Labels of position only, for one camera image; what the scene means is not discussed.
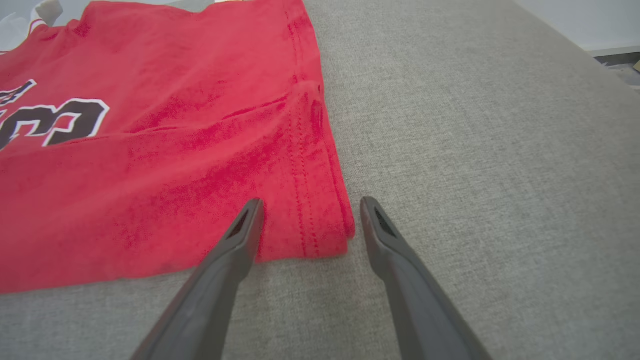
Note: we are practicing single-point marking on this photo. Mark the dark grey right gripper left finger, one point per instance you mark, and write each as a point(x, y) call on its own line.
point(220, 280)

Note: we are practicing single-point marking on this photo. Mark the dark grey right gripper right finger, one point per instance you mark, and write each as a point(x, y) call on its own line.
point(410, 290)

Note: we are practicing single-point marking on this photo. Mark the red jersey with white trim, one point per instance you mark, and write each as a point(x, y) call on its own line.
point(175, 150)

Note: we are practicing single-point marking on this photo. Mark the grey fabric sofa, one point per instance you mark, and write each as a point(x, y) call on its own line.
point(475, 175)

